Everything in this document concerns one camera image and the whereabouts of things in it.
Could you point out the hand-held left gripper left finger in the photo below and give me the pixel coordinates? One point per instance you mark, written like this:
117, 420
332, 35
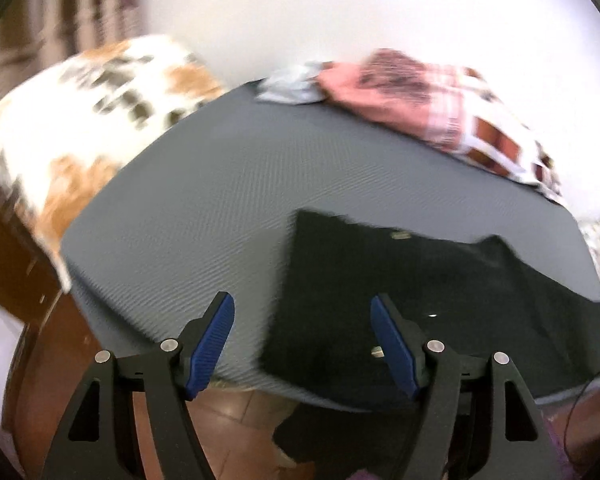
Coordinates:
214, 340

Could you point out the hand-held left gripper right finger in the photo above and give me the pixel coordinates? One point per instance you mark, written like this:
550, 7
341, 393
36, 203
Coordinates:
393, 345

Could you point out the black pants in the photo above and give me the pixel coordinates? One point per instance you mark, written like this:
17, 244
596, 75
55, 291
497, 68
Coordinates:
430, 280

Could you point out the grey textured mat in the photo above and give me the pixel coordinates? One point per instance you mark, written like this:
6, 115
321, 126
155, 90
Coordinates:
205, 195

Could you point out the pink tree-print blanket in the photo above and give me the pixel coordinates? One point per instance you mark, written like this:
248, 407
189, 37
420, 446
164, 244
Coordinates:
430, 100

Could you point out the white floral pillow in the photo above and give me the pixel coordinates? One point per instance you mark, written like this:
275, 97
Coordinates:
80, 125

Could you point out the light blue striped cloth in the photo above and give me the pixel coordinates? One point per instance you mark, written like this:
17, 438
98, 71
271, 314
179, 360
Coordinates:
290, 85

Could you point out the brown curtain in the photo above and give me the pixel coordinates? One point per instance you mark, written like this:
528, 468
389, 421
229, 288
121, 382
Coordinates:
80, 5

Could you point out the wooden bed frame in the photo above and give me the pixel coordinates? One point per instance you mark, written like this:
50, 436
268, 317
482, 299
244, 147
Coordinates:
10, 270

